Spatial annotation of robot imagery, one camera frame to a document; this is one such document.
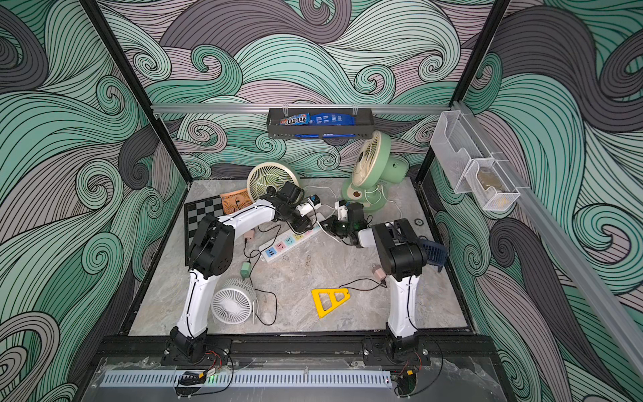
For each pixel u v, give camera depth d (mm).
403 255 544
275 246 946
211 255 570
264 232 1007
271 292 854
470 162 709
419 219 1072
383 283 865
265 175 978
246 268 876
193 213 1037
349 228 837
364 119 947
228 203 1043
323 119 922
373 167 855
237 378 697
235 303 736
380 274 862
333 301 820
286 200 810
